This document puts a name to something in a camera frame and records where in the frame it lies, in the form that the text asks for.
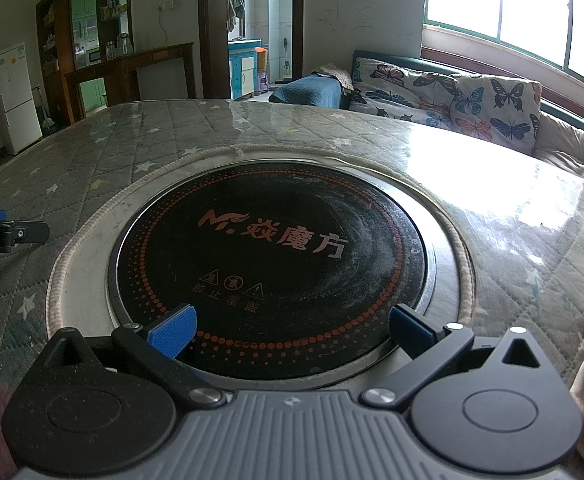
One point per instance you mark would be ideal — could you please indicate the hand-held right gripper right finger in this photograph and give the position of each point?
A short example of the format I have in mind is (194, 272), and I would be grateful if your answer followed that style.
(412, 331)

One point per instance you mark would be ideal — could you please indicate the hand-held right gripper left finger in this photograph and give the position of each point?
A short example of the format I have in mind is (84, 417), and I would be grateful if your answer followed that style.
(172, 331)

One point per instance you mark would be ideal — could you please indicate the white refrigerator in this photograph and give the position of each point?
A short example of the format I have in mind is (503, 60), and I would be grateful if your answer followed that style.
(17, 100)

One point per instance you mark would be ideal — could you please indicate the round black induction cooktop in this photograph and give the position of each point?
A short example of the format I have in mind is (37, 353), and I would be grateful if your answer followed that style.
(272, 195)

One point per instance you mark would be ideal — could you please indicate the dark wooden shelf cabinet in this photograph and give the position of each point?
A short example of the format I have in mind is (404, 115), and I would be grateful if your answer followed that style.
(61, 60)

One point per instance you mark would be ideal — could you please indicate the microwave oven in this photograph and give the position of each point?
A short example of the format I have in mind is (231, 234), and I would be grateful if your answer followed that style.
(94, 56)

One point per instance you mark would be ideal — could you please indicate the dark wooden counter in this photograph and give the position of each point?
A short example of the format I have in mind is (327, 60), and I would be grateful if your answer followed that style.
(122, 60)

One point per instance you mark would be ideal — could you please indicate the square butterfly print cushion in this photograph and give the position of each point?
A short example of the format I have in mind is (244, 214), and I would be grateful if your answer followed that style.
(497, 110)

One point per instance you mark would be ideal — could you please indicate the long butterfly print cushion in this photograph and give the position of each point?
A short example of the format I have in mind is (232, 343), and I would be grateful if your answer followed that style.
(397, 90)

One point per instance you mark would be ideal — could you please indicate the plain beige cushion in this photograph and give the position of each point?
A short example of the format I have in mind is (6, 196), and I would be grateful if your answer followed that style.
(567, 142)

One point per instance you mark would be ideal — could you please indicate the blue kitchen cabinet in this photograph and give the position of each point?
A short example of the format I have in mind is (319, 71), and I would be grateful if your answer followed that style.
(237, 70)

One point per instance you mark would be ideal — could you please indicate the blue sofa blanket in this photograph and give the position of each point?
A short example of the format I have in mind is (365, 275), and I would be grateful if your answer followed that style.
(307, 91)

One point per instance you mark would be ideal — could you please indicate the purple stool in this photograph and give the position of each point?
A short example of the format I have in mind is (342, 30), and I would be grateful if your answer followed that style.
(264, 81)

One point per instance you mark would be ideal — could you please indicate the beige towel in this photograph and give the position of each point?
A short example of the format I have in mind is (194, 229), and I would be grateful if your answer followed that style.
(334, 74)

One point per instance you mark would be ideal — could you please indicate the teal sofa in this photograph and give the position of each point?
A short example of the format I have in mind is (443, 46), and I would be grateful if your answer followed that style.
(572, 115)

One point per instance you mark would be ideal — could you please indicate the orange bin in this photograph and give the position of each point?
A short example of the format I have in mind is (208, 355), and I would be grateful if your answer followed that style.
(261, 57)

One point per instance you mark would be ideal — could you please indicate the hanging cloths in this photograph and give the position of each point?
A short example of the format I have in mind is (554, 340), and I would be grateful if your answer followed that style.
(235, 7)

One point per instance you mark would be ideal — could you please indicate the dark wooden door frame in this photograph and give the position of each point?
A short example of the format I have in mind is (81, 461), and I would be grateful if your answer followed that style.
(212, 35)

